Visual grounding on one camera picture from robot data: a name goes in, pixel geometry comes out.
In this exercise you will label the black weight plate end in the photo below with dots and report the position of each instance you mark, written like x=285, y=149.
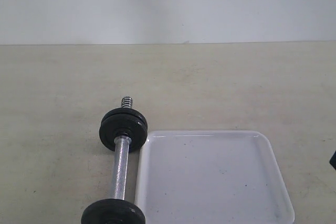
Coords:
x=133, y=126

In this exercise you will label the chrome threaded dumbbell bar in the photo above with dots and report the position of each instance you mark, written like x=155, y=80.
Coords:
x=122, y=143

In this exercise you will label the black weight plate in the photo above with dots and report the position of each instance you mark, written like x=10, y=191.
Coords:
x=112, y=211
x=128, y=111

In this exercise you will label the white rectangular plastic tray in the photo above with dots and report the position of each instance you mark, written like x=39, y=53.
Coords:
x=211, y=177

